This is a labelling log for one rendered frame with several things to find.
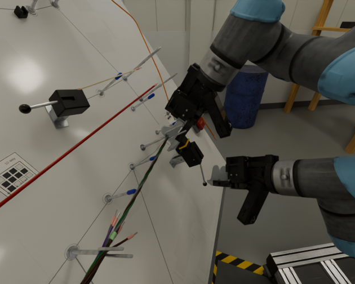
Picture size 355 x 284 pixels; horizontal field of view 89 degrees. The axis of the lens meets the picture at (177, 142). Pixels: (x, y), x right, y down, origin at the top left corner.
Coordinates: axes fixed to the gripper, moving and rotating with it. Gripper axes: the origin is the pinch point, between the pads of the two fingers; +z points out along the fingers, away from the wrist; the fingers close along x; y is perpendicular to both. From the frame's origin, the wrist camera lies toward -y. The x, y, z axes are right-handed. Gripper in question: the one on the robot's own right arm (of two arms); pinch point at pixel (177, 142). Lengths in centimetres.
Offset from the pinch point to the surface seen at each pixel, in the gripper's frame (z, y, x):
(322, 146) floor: 34, -169, -222
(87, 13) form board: -12.0, 40.1, -7.7
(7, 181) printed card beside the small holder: -1.3, 16.4, 31.2
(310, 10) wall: -80, -49, -333
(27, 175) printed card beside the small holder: -0.9, 15.6, 29.0
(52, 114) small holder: -4.2, 21.3, 19.9
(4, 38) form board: -9.8, 34.9, 16.8
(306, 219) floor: 58, -134, -91
